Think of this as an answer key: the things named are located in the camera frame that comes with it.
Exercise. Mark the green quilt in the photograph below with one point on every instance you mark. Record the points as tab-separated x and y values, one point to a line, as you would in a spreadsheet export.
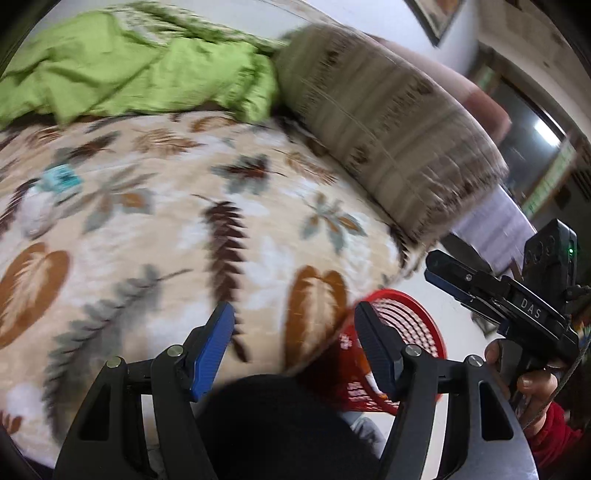
115	69

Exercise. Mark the light blue box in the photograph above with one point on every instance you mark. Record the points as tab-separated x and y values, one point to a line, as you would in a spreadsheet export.
62	179

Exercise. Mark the leaf print blanket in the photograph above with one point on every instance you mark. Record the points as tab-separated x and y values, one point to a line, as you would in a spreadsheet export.
184	207

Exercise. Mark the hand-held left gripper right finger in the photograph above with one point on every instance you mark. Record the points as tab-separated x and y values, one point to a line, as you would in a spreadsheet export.
374	346

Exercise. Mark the framed wall picture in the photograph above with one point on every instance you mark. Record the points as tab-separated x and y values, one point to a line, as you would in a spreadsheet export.
438	18

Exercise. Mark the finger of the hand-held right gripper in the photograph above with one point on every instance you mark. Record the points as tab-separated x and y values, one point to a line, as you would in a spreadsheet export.
466	274
445	284

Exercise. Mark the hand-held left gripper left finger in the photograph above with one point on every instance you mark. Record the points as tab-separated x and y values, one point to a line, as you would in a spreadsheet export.
214	341

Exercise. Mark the person's right hand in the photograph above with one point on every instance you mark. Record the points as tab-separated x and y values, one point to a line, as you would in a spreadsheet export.
538	392

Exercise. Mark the pale purple sheet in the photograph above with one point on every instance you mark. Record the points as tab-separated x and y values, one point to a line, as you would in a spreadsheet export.
498	230

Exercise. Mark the dark window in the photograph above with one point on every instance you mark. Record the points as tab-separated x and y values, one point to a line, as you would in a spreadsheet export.
521	138

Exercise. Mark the person's right forearm red sleeve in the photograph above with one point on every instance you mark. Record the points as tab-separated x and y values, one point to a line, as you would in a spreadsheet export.
554	443

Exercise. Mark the striped beige pillow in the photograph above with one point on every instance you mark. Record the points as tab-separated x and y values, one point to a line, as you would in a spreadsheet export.
378	129

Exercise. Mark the red plastic basket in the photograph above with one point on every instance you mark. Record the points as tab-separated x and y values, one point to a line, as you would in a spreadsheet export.
415	323

